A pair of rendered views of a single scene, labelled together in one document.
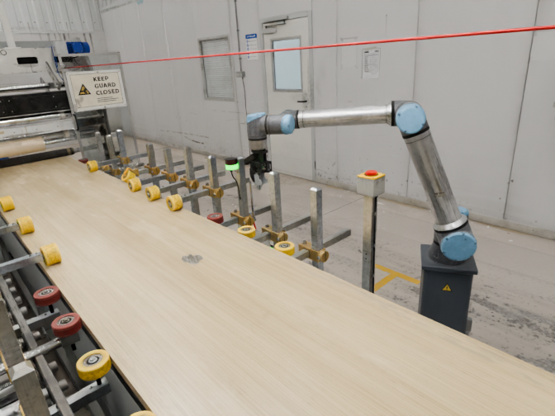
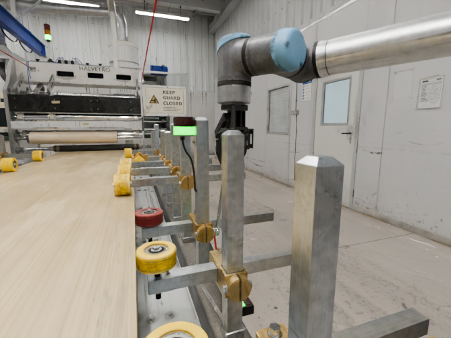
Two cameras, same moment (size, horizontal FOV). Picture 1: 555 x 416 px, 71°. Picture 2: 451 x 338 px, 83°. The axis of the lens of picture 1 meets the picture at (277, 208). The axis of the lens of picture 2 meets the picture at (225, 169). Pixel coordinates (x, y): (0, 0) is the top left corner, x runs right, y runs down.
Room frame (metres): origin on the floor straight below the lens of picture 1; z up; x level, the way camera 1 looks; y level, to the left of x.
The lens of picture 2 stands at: (1.20, -0.17, 1.15)
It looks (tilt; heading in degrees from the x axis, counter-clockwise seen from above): 9 degrees down; 22
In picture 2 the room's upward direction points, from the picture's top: straight up
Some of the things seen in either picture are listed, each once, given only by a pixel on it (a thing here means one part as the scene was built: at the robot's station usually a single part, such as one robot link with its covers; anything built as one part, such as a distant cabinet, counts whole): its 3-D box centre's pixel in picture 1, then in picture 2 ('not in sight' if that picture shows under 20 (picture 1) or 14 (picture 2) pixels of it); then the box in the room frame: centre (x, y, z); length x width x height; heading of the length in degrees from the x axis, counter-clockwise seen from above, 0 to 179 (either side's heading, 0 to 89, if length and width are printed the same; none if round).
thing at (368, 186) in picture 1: (371, 185); not in sight; (1.29, -0.33, 1.18); 0.07 x 0.07 x 0.08; 41
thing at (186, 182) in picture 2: (213, 191); (184, 180); (2.07, 0.35, 0.95); 0.13 x 0.06 x 0.05; 41
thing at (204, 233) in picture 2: (241, 219); (199, 227); (1.88, 0.19, 0.85); 0.13 x 0.06 x 0.05; 41
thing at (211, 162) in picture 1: (215, 198); (186, 190); (2.05, 0.34, 0.91); 0.03 x 0.03 x 0.48; 41
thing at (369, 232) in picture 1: (369, 250); not in sight; (1.29, -0.33, 0.93); 0.05 x 0.04 x 0.45; 41
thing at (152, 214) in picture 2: (215, 225); (149, 228); (1.79, 0.31, 0.85); 0.08 x 0.08 x 0.11
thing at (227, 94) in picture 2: (258, 144); (235, 96); (1.87, 0.07, 1.23); 0.10 x 0.09 x 0.05; 131
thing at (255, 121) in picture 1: (257, 125); (235, 62); (1.87, 0.07, 1.32); 0.10 x 0.09 x 0.12; 74
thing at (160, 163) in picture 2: (170, 174); (170, 162); (2.47, 0.68, 0.95); 0.50 x 0.04 x 0.04; 131
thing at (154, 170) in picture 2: (190, 181); (177, 169); (2.28, 0.52, 0.95); 0.50 x 0.04 x 0.04; 131
